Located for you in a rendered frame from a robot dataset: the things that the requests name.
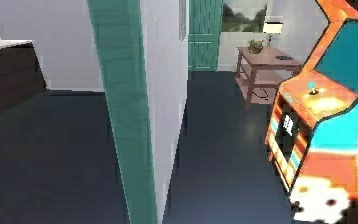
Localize orange arcade machine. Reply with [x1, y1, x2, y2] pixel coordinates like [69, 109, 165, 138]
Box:
[264, 0, 358, 224]

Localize brown wooden side table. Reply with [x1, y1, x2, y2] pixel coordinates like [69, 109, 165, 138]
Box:
[234, 45, 303, 111]

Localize small green house plant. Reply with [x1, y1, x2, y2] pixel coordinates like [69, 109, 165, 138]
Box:
[247, 38, 266, 55]

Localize framed landscape picture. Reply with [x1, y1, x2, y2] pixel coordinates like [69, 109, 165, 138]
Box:
[221, 0, 269, 34]

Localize white shade table lamp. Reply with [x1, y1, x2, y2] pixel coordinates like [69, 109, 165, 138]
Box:
[262, 21, 284, 48]

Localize dark brown cabinet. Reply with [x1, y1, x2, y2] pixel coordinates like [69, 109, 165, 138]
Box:
[0, 39, 48, 120]

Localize grey framed wall picture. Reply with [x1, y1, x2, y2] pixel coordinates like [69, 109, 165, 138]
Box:
[178, 0, 188, 45]

